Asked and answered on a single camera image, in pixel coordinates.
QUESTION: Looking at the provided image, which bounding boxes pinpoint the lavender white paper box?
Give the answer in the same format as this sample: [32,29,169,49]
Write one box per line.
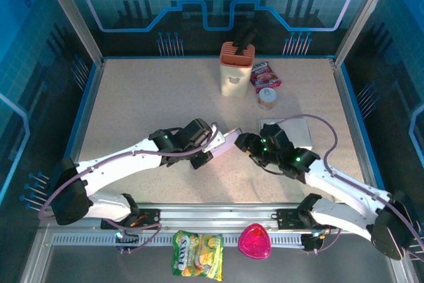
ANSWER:
[207,126,244,164]

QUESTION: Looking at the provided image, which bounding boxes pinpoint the pink plastic heart box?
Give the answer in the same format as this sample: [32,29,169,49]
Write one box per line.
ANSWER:
[237,223,272,260]

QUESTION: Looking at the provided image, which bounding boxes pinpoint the small can white lid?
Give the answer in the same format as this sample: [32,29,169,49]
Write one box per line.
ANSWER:
[257,87,278,111]

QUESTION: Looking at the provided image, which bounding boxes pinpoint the beige knife block orange top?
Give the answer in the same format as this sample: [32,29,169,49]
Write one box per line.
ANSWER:
[218,41,256,99]

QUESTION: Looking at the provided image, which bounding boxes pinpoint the red snack packet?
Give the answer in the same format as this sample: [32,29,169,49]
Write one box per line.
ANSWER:
[250,62,282,94]

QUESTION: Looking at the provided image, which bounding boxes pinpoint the black right controller board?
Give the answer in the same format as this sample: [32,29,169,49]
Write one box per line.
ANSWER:
[300,231,325,255]

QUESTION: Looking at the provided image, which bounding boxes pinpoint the black controller board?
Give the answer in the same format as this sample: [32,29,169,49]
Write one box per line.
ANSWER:
[115,231,140,255]
[300,231,325,255]

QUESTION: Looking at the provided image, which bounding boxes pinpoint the yellow candy bag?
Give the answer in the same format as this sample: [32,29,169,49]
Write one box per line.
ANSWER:
[171,229,225,280]

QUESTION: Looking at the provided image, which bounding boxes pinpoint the black left controller board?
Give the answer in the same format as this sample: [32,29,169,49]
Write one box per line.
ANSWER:
[115,231,140,255]

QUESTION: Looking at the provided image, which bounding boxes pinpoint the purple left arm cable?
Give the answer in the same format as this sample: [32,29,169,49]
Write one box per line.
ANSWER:
[38,123,220,255]

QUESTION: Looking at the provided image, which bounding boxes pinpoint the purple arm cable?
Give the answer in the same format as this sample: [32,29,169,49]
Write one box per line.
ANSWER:
[38,123,220,255]
[280,114,424,262]

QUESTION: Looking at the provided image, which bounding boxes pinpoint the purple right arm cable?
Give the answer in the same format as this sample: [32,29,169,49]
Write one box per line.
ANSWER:
[280,114,424,262]

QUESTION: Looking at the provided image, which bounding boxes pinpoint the aluminium mounting rail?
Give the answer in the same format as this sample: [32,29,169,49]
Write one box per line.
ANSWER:
[44,201,375,235]

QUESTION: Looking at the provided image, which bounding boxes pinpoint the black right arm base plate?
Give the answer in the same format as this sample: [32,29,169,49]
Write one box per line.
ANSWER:
[276,207,338,231]

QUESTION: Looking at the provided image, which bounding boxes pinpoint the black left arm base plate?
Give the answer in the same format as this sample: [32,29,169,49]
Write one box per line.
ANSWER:
[100,207,162,231]

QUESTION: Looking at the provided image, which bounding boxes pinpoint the black knife handle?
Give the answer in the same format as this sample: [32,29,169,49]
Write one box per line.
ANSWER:
[233,21,259,57]

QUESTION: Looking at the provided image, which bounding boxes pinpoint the grey slotted cable duct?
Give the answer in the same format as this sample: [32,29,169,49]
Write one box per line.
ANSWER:
[52,231,307,247]

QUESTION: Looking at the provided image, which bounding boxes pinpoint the aluminium right frame post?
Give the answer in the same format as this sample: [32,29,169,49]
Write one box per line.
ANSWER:
[333,0,400,68]

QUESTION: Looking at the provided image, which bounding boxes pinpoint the aluminium frame post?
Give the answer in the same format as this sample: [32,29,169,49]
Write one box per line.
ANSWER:
[333,0,400,68]
[36,0,105,68]

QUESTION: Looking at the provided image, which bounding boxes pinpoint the aluminium left frame post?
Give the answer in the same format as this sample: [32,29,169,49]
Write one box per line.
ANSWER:
[36,0,105,68]

